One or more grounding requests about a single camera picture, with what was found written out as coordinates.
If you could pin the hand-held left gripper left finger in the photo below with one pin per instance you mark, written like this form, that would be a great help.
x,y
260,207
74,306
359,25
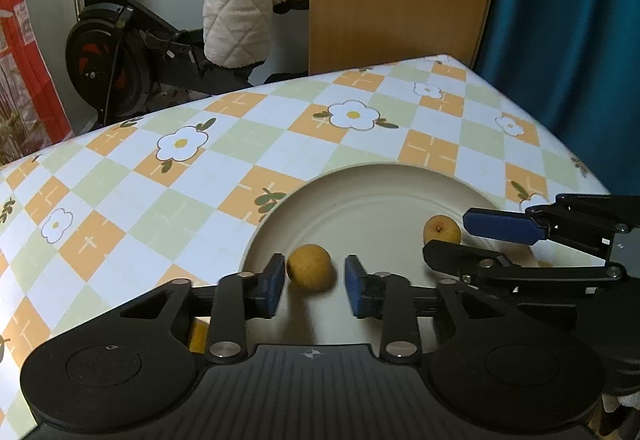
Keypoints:
x,y
274,282

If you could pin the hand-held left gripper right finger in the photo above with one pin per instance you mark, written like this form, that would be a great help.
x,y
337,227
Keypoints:
x,y
352,287

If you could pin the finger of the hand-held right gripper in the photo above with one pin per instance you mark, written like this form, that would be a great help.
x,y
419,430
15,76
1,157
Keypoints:
x,y
450,257
500,225

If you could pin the small round tan fruit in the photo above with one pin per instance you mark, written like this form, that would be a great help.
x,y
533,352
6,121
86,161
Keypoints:
x,y
310,267
441,230

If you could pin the cream round plate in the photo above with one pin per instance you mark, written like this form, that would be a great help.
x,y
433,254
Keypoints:
x,y
375,210

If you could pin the yellow lemon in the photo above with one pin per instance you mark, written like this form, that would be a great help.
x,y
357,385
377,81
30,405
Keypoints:
x,y
199,337

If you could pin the checked floral tablecloth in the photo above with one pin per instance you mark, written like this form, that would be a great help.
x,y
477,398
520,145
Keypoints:
x,y
150,220

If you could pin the teal curtain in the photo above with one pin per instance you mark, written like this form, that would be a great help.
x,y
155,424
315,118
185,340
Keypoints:
x,y
575,45

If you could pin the black exercise bike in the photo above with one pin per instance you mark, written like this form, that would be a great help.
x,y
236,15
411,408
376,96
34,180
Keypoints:
x,y
107,55

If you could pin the red printed backdrop cloth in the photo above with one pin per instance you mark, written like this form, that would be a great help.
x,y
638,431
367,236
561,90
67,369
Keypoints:
x,y
25,70

